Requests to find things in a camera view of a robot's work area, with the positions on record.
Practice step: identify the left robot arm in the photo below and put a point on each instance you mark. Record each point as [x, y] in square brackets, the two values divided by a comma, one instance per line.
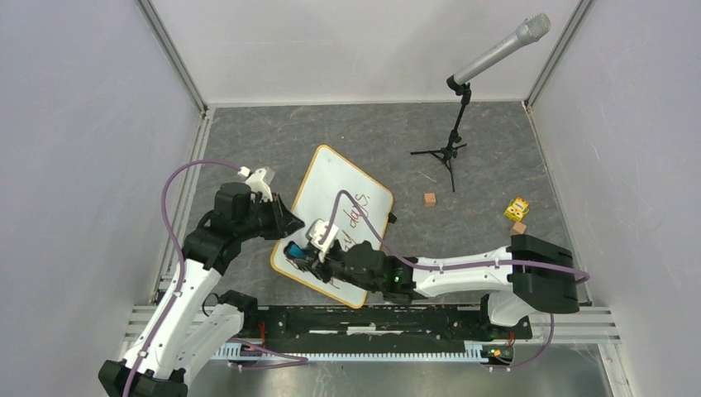
[170, 352]

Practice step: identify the silver microphone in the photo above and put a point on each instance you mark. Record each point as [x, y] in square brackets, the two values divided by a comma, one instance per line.
[528, 32]

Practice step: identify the yellow toy block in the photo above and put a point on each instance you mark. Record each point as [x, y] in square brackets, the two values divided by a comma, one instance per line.
[517, 209]

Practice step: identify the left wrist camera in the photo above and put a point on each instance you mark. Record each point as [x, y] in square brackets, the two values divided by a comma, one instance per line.
[259, 181]

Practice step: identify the yellow framed whiteboard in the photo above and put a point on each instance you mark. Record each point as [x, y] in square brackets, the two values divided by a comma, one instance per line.
[332, 184]

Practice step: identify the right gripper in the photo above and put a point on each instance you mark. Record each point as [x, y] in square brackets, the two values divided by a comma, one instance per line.
[320, 269]

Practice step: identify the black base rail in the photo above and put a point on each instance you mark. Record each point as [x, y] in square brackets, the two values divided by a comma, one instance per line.
[423, 328]

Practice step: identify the black microphone tripod stand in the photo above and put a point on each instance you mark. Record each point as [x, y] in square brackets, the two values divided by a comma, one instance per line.
[450, 151]

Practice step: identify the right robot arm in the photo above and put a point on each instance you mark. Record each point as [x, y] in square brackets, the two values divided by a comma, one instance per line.
[529, 275]

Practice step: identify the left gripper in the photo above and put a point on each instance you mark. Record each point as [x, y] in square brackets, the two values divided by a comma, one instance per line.
[285, 222]

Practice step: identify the white cable duct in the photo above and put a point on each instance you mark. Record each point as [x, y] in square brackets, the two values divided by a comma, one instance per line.
[469, 352]

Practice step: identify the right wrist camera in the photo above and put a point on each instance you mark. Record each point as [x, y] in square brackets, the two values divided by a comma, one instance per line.
[321, 235]

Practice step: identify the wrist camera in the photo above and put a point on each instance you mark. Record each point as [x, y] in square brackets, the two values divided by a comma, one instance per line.
[321, 235]
[259, 181]

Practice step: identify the blue whiteboard eraser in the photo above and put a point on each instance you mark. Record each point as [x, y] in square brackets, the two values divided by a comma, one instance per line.
[296, 252]

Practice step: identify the small wooden cube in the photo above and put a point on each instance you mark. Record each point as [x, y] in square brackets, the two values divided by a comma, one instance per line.
[518, 228]
[429, 200]

